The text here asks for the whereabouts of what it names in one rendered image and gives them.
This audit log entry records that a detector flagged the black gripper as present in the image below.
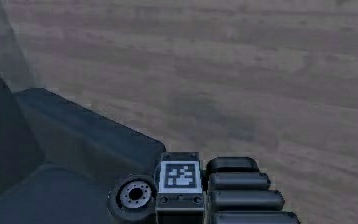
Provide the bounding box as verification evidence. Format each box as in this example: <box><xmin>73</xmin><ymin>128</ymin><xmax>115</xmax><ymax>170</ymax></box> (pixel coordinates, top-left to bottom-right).
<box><xmin>106</xmin><ymin>173</ymin><xmax>159</xmax><ymax>224</ymax></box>

